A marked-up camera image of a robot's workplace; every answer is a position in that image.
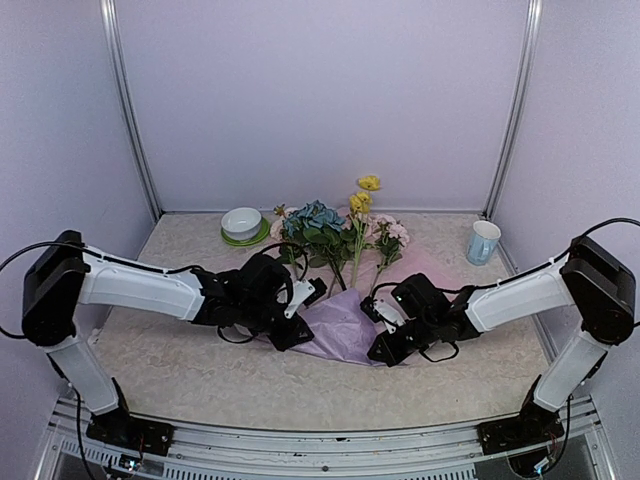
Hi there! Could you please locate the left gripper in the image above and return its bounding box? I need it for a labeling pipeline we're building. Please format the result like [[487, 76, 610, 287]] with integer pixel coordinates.
[[237, 296, 314, 352]]

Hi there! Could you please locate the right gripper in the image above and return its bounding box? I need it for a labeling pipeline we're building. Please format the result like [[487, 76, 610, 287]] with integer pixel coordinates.
[[367, 313, 438, 368]]

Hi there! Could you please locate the purple wrapping paper sheet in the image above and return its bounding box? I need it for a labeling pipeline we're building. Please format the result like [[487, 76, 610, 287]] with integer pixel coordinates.
[[291, 289, 386, 367]]

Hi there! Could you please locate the blue fake flower bunch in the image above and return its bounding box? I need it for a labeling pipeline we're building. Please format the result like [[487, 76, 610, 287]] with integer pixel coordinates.
[[284, 200, 355, 291]]

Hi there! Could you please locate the yellow fake flower stem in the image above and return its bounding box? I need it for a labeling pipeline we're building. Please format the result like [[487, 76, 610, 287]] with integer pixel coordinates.
[[349, 175, 381, 288]]

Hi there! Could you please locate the pink fake rose bunch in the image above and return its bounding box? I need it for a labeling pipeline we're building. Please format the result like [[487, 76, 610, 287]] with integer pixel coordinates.
[[270, 204, 303, 280]]

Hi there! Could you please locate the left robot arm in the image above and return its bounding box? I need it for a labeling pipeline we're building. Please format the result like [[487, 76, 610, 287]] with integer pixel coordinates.
[[1, 230, 327, 445]]

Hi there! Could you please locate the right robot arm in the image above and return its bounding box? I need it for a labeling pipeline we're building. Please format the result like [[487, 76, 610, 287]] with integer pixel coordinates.
[[360, 232, 637, 444]]

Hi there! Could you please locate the green plate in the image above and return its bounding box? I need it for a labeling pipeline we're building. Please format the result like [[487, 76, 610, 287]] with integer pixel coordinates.
[[220, 218, 270, 247]]

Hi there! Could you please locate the white ceramic bowl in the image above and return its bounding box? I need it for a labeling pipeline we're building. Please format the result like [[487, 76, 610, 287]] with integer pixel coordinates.
[[221, 207, 262, 241]]

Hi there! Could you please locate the light blue mug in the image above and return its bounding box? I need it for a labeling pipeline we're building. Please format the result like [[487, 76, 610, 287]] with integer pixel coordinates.
[[466, 220, 502, 266]]

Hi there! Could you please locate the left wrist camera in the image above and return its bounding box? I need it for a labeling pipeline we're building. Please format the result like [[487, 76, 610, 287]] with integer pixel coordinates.
[[284, 280, 315, 319]]

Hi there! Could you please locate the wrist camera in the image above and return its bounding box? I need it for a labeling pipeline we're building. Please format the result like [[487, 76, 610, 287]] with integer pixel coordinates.
[[360, 296, 405, 334], [284, 280, 315, 319]]

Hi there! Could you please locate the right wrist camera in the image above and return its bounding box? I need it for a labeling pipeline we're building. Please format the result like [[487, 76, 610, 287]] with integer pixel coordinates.
[[360, 296, 405, 334]]

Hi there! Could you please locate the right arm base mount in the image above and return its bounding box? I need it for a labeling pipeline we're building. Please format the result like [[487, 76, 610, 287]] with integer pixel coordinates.
[[477, 416, 565, 455]]

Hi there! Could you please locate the front aluminium rail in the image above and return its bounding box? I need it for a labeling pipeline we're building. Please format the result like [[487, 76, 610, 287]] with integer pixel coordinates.
[[47, 394, 614, 480]]

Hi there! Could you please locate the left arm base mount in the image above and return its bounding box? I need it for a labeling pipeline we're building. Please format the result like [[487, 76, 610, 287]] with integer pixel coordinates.
[[86, 417, 174, 457]]

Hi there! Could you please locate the right aluminium frame post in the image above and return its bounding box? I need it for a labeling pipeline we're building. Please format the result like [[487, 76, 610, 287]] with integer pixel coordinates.
[[482, 0, 544, 220]]

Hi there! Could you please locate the aluminium frame post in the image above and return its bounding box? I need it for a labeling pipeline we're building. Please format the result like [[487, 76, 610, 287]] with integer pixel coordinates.
[[99, 0, 164, 223], [482, 0, 544, 220]]

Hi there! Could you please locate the left aluminium frame post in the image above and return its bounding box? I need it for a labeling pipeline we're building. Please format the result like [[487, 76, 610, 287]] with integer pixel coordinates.
[[99, 0, 164, 223]]

